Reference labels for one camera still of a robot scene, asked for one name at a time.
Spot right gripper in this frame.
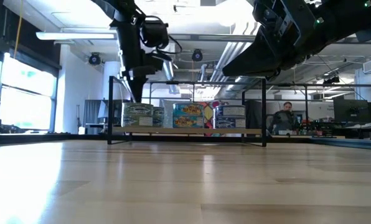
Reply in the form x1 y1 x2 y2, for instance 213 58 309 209
222 0 325 78

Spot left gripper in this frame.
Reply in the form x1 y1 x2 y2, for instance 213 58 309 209
115 15 165 103

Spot grey cabinet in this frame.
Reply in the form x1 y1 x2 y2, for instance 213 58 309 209
83 99 105 127

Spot person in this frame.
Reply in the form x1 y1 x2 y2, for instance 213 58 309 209
268 101 298 135

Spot white ceiling light bar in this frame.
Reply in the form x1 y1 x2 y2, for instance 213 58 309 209
35 30 118 41

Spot black widescreen monitor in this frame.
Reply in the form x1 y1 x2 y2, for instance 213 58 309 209
333 98 371 124

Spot large bright window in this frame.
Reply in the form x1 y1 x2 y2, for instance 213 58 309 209
0 52 59 131

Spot cluttered office desk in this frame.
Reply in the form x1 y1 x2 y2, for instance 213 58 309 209
297 119 371 140

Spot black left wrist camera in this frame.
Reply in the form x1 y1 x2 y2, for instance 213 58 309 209
141 19 171 49

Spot wooden shelf black metal frame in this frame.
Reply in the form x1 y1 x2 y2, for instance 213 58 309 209
106 75 267 147

